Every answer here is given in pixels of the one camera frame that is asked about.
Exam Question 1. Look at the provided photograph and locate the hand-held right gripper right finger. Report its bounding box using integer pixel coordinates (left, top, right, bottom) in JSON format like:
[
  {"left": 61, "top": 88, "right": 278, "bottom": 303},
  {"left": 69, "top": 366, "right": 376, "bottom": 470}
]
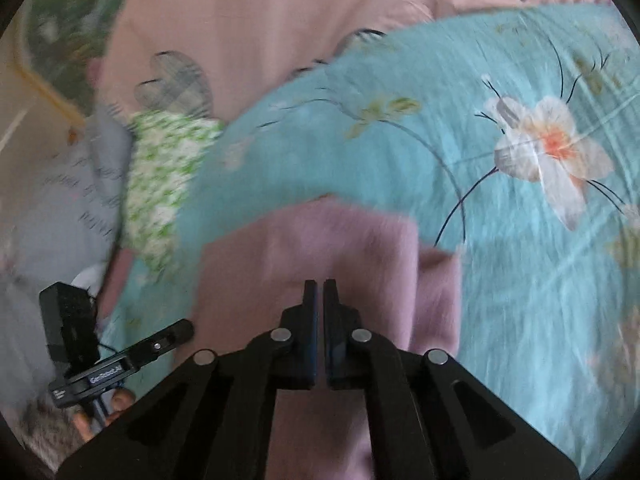
[{"left": 322, "top": 279, "right": 581, "bottom": 480}]

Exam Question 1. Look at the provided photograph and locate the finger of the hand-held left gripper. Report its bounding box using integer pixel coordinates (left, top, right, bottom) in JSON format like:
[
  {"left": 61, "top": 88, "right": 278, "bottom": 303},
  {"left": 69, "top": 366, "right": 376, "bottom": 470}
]
[{"left": 125, "top": 318, "right": 195, "bottom": 368}]

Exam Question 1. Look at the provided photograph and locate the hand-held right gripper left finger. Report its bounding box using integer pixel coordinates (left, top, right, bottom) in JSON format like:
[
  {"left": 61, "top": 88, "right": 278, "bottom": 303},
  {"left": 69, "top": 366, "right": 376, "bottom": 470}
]
[{"left": 55, "top": 280, "right": 319, "bottom": 480}]

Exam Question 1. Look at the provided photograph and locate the mauve knitted sweater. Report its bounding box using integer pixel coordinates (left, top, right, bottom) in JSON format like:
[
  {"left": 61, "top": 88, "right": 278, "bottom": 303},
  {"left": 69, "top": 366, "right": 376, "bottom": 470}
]
[{"left": 192, "top": 195, "right": 463, "bottom": 480}]

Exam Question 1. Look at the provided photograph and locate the person's left hand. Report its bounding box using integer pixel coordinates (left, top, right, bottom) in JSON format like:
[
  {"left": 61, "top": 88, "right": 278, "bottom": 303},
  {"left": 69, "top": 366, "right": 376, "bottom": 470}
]
[{"left": 71, "top": 390, "right": 137, "bottom": 444}]

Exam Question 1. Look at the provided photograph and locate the grey printed pillow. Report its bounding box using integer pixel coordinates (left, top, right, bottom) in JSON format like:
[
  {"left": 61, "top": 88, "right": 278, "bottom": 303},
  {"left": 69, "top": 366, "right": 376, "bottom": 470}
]
[{"left": 0, "top": 102, "right": 136, "bottom": 411}]

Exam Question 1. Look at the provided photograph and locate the green checked pillow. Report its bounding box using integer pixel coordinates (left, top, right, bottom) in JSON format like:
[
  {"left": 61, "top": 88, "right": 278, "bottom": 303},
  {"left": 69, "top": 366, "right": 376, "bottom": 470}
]
[{"left": 120, "top": 110, "right": 226, "bottom": 273}]

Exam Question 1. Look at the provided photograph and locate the teal floral bed sheet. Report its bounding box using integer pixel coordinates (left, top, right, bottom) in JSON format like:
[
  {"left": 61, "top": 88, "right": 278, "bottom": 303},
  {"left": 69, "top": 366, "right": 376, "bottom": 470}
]
[{"left": 100, "top": 2, "right": 640, "bottom": 480}]

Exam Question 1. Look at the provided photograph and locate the pink quilt with plaid hearts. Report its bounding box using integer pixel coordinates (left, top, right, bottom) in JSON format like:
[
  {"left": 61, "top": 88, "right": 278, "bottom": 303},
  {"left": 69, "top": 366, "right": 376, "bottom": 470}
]
[{"left": 95, "top": 0, "right": 616, "bottom": 126}]

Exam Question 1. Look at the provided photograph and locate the floral wall poster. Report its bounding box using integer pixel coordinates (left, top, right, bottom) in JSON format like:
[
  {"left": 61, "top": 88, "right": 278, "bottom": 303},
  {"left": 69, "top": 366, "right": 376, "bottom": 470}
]
[{"left": 22, "top": 0, "right": 143, "bottom": 126}]

